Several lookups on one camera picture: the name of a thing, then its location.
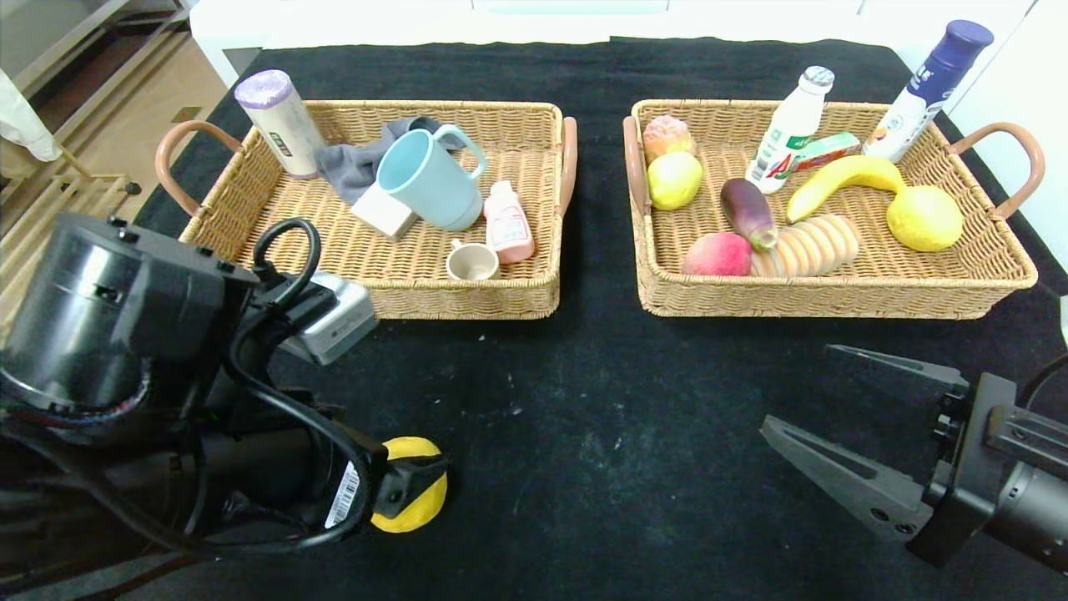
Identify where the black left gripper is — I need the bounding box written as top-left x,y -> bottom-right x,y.
215,427 -> 451,534

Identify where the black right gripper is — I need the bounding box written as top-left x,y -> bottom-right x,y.
758,342 -> 1068,576

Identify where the yellow pear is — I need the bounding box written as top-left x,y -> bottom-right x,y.
370,437 -> 449,533

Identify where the large yellow lemon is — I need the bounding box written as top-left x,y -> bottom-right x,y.
886,185 -> 965,253

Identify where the purple eggplant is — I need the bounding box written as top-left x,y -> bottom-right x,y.
720,178 -> 780,252

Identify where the yellow green card box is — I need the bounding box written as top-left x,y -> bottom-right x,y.
350,181 -> 420,242

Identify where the pink plastic bottle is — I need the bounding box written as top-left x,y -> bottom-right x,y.
483,180 -> 536,265

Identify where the light blue plastic mug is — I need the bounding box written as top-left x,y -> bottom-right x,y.
375,124 -> 488,233

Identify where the black table cloth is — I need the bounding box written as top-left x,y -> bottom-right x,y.
0,38 -> 1068,601

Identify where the sliced bread loaf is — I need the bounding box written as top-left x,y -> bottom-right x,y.
748,214 -> 861,278

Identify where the small beige cup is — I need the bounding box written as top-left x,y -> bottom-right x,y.
446,238 -> 501,282

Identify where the red peach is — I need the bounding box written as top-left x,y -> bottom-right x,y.
682,233 -> 753,278

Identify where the yellow banana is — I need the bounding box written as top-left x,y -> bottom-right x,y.
786,155 -> 909,224

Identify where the green and red small box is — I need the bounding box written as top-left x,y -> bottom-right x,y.
788,134 -> 860,174

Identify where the white milk bottle grey cap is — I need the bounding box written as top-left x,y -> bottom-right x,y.
743,67 -> 834,195

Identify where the white bottle with blue cap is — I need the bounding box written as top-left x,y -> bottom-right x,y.
862,21 -> 994,164

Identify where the yellow green apple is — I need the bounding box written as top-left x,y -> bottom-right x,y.
647,152 -> 703,212

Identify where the grey cloth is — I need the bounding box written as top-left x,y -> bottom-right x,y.
315,116 -> 468,205

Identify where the pink orange pastry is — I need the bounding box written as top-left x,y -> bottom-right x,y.
642,116 -> 697,166

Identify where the white canister with purple lid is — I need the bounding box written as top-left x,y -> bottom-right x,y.
234,70 -> 326,181

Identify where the gold metal rack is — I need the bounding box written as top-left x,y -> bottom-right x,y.
0,0 -> 197,322

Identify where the white table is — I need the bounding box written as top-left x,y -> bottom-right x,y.
190,0 -> 919,91

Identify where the white hanging fabric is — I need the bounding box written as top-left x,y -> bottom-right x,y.
0,68 -> 65,164

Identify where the wicker basket with brown handles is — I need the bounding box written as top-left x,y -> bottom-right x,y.
155,100 -> 578,321
622,100 -> 1045,321

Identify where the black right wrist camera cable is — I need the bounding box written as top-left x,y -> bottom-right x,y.
1018,351 -> 1068,410

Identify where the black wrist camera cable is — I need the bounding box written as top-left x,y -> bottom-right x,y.
1018,351 -> 1068,410
179,217 -> 378,558

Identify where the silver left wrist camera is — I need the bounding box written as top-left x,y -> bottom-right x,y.
280,271 -> 379,367

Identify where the black left wrist camera cable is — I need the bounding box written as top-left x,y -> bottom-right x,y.
179,217 -> 378,558

